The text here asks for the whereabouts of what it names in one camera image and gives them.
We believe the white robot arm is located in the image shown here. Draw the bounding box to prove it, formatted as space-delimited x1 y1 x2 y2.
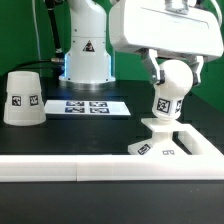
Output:
59 0 224 88

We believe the white marker sheet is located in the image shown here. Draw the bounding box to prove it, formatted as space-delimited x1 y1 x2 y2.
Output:
45 100 130 116

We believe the white lamp shade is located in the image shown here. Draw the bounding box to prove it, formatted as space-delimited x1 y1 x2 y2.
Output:
3 71 46 126

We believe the white L-shaped wall fence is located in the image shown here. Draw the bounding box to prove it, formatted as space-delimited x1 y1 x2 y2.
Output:
0 124 224 182

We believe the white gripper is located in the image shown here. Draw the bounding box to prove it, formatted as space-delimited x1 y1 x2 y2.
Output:
109 0 223 86

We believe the black cable hose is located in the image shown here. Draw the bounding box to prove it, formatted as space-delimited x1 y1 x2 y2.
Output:
9 0 67 73

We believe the thin white cable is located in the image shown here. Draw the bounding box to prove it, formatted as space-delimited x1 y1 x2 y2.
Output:
31 0 42 61

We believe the white light bulb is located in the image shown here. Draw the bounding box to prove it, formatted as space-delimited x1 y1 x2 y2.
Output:
152 60 193 120

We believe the white lamp base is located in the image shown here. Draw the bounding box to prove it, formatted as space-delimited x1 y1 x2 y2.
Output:
128 118 187 157

